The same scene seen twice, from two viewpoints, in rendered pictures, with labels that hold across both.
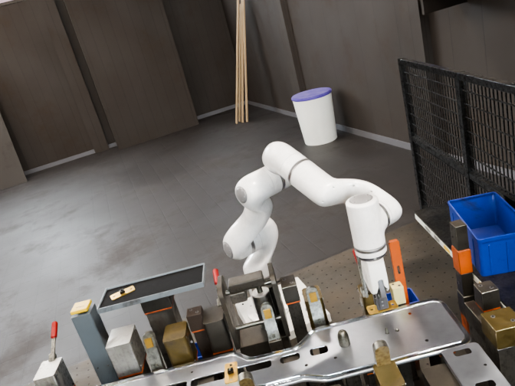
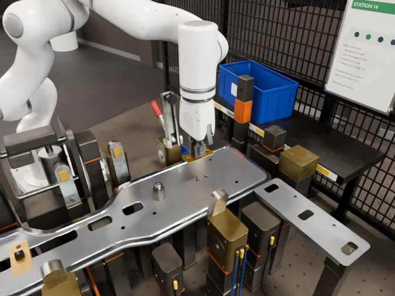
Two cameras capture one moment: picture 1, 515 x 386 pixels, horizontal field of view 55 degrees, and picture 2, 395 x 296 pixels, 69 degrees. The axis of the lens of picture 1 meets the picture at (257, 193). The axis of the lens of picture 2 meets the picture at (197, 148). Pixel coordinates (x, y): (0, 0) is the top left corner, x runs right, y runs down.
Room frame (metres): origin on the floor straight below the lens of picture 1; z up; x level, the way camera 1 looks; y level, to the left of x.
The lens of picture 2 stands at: (0.63, 0.12, 1.55)
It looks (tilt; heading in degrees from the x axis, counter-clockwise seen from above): 34 degrees down; 325
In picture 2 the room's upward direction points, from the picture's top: straight up
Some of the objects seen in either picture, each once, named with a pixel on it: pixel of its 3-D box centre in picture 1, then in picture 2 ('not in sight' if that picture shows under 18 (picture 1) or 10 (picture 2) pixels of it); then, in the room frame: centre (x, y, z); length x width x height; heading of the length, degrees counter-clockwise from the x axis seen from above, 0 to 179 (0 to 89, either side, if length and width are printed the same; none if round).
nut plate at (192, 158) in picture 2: (382, 305); (197, 153); (1.16, -0.25, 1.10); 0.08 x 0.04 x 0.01; 88
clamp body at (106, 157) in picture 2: (323, 337); (120, 192); (1.37, -0.08, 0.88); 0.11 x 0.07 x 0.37; 179
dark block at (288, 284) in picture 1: (301, 333); (98, 191); (1.38, -0.02, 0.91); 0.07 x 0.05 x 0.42; 179
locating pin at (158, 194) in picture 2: (343, 338); (158, 192); (1.16, -0.13, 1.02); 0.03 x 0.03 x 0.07
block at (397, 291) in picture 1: (405, 332); not in sight; (1.28, -0.34, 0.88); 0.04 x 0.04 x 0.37; 89
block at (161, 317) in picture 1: (173, 341); not in sight; (1.51, 0.43, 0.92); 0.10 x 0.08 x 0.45; 89
